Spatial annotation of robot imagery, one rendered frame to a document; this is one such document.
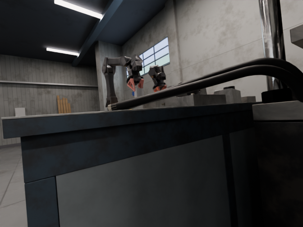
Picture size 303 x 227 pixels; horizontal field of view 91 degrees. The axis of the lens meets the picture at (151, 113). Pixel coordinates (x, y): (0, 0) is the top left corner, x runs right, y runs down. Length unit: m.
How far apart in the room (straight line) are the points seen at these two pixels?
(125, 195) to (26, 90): 8.29
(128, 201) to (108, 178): 0.09
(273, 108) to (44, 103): 8.37
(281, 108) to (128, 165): 0.52
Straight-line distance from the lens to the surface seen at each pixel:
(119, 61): 1.13
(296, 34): 0.77
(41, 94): 8.57
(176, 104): 0.81
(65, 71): 8.94
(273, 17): 0.75
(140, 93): 0.94
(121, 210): 0.46
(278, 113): 0.64
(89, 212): 0.43
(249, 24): 3.58
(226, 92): 1.13
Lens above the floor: 0.78
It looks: 1 degrees up
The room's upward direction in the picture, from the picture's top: 5 degrees counter-clockwise
